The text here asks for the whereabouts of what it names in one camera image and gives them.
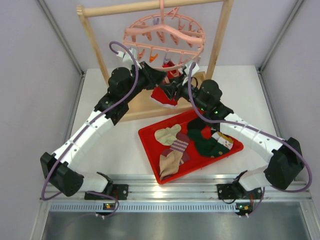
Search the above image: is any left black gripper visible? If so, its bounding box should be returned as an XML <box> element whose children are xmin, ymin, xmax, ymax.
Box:
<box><xmin>123</xmin><ymin>60</ymin><xmax>167</xmax><ymax>103</ymax></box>

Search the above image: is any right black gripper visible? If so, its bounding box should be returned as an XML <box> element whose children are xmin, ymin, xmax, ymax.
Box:
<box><xmin>159</xmin><ymin>73</ymin><xmax>209</xmax><ymax>113</ymax></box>

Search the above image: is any pink round clip hanger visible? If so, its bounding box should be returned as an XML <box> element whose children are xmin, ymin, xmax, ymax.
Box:
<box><xmin>123</xmin><ymin>0</ymin><xmax>206</xmax><ymax>71</ymax></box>

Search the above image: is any beige purple striped sock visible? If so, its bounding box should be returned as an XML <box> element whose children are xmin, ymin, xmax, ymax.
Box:
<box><xmin>161</xmin><ymin>132</ymin><xmax>190</xmax><ymax>165</ymax></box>

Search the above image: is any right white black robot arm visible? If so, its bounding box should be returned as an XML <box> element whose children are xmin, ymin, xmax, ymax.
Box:
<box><xmin>159</xmin><ymin>76</ymin><xmax>306</xmax><ymax>199</ymax></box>

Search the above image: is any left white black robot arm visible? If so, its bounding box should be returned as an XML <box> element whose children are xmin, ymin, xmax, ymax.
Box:
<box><xmin>40</xmin><ymin>62</ymin><xmax>167</xmax><ymax>199</ymax></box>

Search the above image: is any red sock on hanger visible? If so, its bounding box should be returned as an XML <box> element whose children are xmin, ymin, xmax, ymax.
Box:
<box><xmin>150</xmin><ymin>69</ymin><xmax>181</xmax><ymax>108</ymax></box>

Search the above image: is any purple clip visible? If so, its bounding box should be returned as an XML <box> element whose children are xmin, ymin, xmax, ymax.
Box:
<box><xmin>163</xmin><ymin>57</ymin><xmax>171</xmax><ymax>64</ymax></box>

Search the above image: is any wooden hanger rack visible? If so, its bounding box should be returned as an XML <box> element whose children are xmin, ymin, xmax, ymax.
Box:
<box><xmin>76</xmin><ymin>0</ymin><xmax>234</xmax><ymax>121</ymax></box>

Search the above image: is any cream yellow sock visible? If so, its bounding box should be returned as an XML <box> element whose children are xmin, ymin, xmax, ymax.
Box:
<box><xmin>154</xmin><ymin>124</ymin><xmax>182</xmax><ymax>146</ymax></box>

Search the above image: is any dark green sock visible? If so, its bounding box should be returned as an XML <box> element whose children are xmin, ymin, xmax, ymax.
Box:
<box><xmin>187</xmin><ymin>117</ymin><xmax>230</xmax><ymax>158</ymax></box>

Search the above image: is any black white striped sock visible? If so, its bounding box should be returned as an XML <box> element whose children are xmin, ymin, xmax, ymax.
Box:
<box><xmin>210</xmin><ymin>127</ymin><xmax>224</xmax><ymax>140</ymax></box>

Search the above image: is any white patterned sock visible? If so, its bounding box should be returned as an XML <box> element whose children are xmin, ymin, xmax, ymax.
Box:
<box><xmin>212</xmin><ymin>131</ymin><xmax>234</xmax><ymax>150</ymax></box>

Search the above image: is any red plastic tray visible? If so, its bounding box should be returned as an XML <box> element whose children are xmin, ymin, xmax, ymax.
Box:
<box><xmin>138</xmin><ymin>110</ymin><xmax>244</xmax><ymax>185</ymax></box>

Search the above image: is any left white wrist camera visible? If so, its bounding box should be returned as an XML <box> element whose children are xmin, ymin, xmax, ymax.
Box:
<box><xmin>117</xmin><ymin>48</ymin><xmax>138</xmax><ymax>68</ymax></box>

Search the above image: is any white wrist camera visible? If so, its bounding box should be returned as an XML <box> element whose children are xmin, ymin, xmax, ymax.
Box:
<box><xmin>182</xmin><ymin>60</ymin><xmax>200</xmax><ymax>85</ymax></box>
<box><xmin>117</xmin><ymin>48</ymin><xmax>138</xmax><ymax>68</ymax></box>

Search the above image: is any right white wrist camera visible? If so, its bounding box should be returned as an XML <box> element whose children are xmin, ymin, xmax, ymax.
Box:
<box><xmin>182</xmin><ymin>60</ymin><xmax>200</xmax><ymax>85</ymax></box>

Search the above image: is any aluminium mounting rail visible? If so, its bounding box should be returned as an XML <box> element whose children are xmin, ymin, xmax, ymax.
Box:
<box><xmin>43</xmin><ymin>174</ymin><xmax>312</xmax><ymax>213</ymax></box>

